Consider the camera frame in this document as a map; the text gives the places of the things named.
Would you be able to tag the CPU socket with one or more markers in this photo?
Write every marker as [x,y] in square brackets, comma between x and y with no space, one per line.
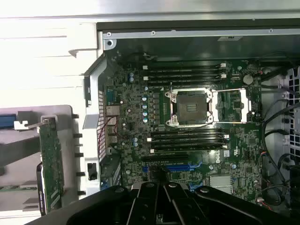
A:
[191,107]

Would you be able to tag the hard disk in blue carrier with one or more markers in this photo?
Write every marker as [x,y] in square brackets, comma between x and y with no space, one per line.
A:
[8,120]

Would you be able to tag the short blue expansion slot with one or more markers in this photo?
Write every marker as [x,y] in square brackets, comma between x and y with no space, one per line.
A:
[194,186]

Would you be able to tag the silver chipset heatsink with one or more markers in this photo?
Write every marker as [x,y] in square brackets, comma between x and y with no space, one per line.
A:
[220,181]

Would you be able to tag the grey plastic parts rack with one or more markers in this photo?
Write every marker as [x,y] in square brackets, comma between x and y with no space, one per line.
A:
[69,145]

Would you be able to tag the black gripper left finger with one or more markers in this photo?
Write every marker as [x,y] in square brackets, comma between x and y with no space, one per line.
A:
[98,206]

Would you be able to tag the round coin battery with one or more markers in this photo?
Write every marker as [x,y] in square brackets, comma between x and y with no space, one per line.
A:
[248,79]

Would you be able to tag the long blue expansion slot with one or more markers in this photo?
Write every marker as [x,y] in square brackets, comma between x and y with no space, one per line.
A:
[180,167]

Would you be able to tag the green motherboard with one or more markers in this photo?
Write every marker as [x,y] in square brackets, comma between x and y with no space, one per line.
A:
[248,145]

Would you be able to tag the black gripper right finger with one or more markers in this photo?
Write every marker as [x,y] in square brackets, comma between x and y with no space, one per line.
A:
[211,206]

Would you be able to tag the white latch RAM slot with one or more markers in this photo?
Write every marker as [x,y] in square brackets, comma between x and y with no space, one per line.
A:
[185,138]
[182,77]
[185,148]
[182,66]

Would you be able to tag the black open PC case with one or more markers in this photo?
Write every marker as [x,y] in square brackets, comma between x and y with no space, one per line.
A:
[93,98]

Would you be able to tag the black latch RAM slot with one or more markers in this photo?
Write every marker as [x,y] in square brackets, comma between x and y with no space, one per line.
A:
[182,71]
[182,82]
[185,133]
[185,143]

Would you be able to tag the perforated metal disk bay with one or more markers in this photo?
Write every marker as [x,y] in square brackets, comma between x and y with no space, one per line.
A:
[294,117]

